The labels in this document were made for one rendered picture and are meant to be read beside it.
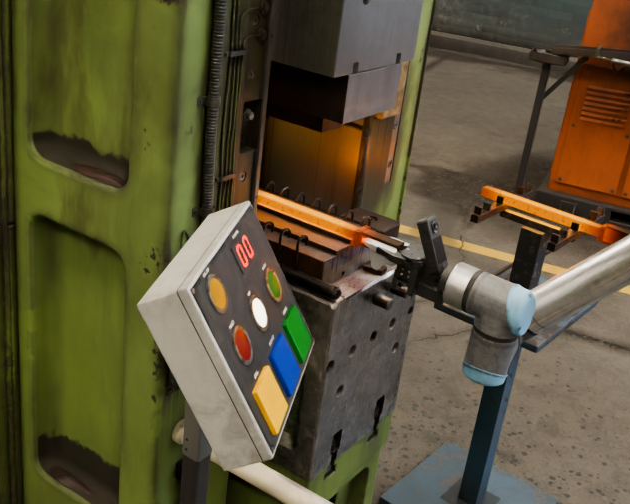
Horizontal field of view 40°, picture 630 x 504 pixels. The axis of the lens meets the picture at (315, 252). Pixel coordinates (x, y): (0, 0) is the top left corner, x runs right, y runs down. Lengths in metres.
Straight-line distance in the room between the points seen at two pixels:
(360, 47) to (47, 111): 0.63
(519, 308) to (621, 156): 3.55
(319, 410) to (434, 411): 1.30
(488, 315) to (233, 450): 0.66
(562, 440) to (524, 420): 0.15
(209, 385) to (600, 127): 4.16
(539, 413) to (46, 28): 2.22
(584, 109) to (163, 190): 3.83
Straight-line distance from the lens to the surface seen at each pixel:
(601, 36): 5.10
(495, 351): 1.75
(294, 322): 1.44
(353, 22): 1.62
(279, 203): 1.94
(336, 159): 2.13
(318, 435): 1.93
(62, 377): 2.07
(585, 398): 3.46
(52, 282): 1.96
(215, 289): 1.21
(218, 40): 1.52
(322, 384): 1.85
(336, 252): 1.81
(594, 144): 5.19
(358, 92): 1.69
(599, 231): 2.25
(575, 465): 3.09
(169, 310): 1.17
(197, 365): 1.20
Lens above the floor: 1.73
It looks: 25 degrees down
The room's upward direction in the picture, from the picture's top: 7 degrees clockwise
